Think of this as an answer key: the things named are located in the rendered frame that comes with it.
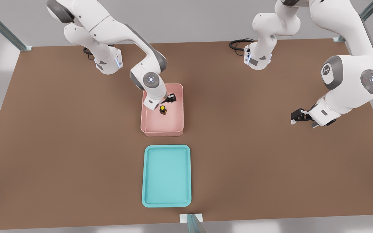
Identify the pink box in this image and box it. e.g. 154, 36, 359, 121
141, 83, 184, 137

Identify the pale blue-green tray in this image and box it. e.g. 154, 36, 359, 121
141, 144, 192, 208

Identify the black cable loop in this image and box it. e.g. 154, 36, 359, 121
83, 47, 96, 61
229, 39, 255, 57

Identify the silver frame post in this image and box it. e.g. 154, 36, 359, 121
0, 2, 32, 52
179, 213, 207, 233
333, 0, 373, 43

